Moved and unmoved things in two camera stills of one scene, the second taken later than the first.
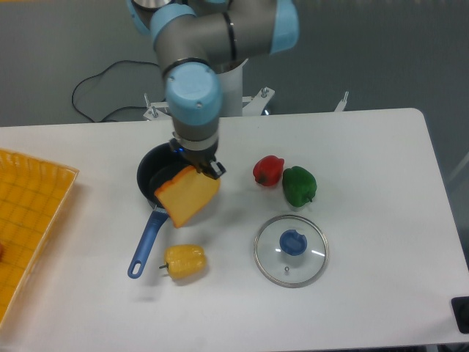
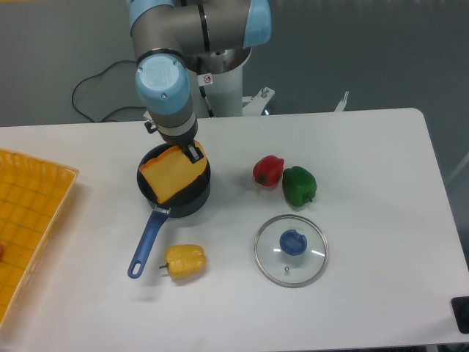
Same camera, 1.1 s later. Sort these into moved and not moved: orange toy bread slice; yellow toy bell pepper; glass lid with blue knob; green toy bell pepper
Moved: orange toy bread slice
Not moved: yellow toy bell pepper; green toy bell pepper; glass lid with blue knob
